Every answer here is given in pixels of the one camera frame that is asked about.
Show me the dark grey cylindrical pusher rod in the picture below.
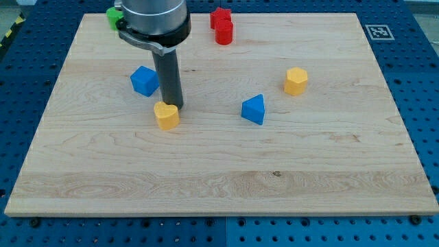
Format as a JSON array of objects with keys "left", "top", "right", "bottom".
[{"left": 152, "top": 49, "right": 184, "bottom": 110}]

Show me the blue cube block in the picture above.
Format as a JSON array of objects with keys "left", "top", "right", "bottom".
[{"left": 130, "top": 66, "right": 159, "bottom": 97}]

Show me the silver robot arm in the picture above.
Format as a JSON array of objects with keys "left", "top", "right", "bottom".
[{"left": 114, "top": 0, "right": 191, "bottom": 108}]

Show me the yellow heart block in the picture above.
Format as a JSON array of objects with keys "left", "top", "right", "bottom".
[{"left": 154, "top": 102, "right": 180, "bottom": 130}]

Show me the red cylinder block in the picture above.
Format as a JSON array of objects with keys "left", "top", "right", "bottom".
[{"left": 215, "top": 19, "right": 234, "bottom": 45}]

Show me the green block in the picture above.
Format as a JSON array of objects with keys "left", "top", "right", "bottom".
[{"left": 106, "top": 7, "right": 123, "bottom": 31}]

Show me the red star block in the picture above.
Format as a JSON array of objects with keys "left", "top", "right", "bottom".
[{"left": 210, "top": 7, "right": 232, "bottom": 30}]

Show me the blue triangle block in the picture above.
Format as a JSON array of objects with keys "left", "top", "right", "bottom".
[{"left": 241, "top": 94, "right": 265, "bottom": 125}]

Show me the yellow hexagon block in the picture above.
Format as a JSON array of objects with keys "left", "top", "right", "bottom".
[{"left": 283, "top": 67, "right": 308, "bottom": 96}]

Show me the wooden board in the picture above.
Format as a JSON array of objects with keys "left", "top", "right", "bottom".
[{"left": 5, "top": 13, "right": 438, "bottom": 217}]

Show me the black bolt front left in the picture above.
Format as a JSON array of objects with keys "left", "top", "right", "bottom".
[{"left": 29, "top": 217, "right": 41, "bottom": 228}]

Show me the black bolt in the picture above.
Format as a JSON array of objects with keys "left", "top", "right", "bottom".
[
  {"left": 29, "top": 217, "right": 41, "bottom": 228},
  {"left": 410, "top": 215, "right": 422, "bottom": 226}
]

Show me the white fiducial marker tag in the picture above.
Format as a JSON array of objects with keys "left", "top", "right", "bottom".
[{"left": 365, "top": 24, "right": 394, "bottom": 40}]

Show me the black bolt front right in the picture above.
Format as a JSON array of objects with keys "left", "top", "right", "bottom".
[{"left": 410, "top": 215, "right": 422, "bottom": 226}]

